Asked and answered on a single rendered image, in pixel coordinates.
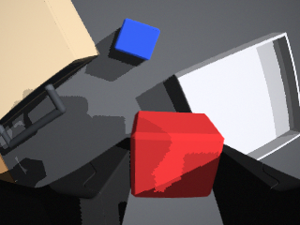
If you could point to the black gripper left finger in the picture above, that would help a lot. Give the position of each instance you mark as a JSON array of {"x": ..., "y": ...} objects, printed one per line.
[{"x": 95, "y": 194}]

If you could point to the red block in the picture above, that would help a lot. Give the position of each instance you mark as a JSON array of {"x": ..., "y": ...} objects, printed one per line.
[{"x": 173, "y": 154}]

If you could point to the blue block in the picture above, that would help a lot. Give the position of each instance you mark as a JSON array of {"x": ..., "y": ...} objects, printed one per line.
[{"x": 137, "y": 39}]

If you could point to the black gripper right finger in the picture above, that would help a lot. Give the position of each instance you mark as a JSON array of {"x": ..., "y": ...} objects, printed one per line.
[{"x": 249, "y": 192}]

